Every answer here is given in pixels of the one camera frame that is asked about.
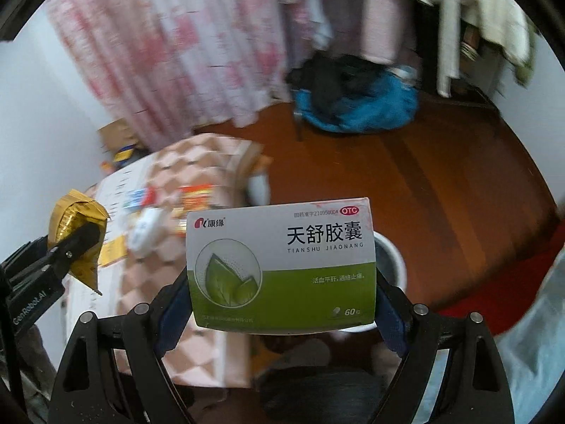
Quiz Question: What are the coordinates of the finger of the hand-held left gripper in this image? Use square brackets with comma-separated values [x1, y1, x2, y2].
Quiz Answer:
[9, 221, 102, 281]

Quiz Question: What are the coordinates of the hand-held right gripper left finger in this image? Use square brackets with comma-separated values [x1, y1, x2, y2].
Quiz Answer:
[48, 269, 191, 424]

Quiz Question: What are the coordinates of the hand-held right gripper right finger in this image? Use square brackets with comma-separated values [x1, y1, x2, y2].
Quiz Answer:
[374, 269, 515, 424]

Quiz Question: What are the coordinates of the gold foil wrapper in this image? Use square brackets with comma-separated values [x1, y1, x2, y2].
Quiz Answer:
[48, 189, 111, 296]

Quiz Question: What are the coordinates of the white trash bin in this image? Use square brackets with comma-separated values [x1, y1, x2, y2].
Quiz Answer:
[335, 230, 407, 335]

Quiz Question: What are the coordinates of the white and green medicine box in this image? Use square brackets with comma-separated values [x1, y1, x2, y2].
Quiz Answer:
[185, 196, 379, 335]

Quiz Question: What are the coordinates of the yellow flat packet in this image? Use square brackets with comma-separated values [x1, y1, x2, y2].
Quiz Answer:
[98, 238, 129, 268]

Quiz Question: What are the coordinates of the white oval bottle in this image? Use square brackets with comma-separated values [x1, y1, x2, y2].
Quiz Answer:
[128, 207, 165, 259]

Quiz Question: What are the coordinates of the blue white red packet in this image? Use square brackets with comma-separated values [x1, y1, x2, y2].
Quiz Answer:
[124, 188, 156, 212]

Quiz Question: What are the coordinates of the blue and yellow packet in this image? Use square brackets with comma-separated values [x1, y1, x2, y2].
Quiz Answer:
[101, 143, 146, 173]

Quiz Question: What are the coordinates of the pink checkered tablecloth table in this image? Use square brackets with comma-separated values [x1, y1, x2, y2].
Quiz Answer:
[65, 134, 266, 390]

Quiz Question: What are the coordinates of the dark round stool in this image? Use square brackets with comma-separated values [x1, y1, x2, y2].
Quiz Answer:
[254, 338, 389, 424]

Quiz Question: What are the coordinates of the brown cardboard box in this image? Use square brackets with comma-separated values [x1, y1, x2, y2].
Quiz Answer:
[98, 118, 144, 155]

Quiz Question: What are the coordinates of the red and yellow packet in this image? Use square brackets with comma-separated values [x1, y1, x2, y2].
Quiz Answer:
[174, 184, 217, 235]

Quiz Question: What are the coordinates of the person's light blue trouser leg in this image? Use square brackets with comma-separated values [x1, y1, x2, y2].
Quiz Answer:
[419, 247, 565, 424]

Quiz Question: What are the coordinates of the white cup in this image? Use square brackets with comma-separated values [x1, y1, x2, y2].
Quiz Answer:
[245, 173, 272, 207]

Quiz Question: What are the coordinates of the blue cloth bundle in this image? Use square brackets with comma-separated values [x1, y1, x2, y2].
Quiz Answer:
[293, 70, 420, 134]

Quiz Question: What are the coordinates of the pink floral curtain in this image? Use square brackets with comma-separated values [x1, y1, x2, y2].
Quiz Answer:
[44, 0, 305, 152]

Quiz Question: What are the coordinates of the black cloth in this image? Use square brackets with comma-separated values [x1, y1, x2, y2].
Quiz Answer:
[286, 52, 391, 118]

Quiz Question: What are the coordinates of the white hanging garment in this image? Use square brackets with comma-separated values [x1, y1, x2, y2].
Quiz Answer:
[435, 0, 462, 98]

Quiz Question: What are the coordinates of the pink hanging garment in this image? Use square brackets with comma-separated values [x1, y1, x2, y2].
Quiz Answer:
[359, 0, 422, 66]

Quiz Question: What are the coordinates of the cream hanging garment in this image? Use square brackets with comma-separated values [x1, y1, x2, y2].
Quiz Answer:
[461, 0, 537, 84]

